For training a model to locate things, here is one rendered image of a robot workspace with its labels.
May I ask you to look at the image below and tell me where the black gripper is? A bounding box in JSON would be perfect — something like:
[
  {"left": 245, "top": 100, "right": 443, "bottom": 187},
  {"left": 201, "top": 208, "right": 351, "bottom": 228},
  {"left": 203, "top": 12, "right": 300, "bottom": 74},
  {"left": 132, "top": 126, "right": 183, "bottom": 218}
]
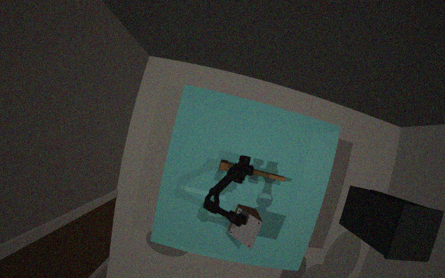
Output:
[{"left": 233, "top": 155, "right": 242, "bottom": 184}]

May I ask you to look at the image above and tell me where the brown wooden post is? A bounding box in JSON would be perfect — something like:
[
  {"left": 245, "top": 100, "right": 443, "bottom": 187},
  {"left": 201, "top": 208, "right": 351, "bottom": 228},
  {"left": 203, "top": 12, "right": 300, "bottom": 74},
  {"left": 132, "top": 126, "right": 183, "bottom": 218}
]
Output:
[{"left": 219, "top": 160, "right": 229, "bottom": 172}]

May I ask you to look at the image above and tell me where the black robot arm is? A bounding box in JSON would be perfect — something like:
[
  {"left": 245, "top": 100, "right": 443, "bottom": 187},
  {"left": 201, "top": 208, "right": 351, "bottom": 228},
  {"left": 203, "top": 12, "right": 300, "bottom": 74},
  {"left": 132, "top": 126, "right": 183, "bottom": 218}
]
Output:
[{"left": 203, "top": 155, "right": 254, "bottom": 227}]

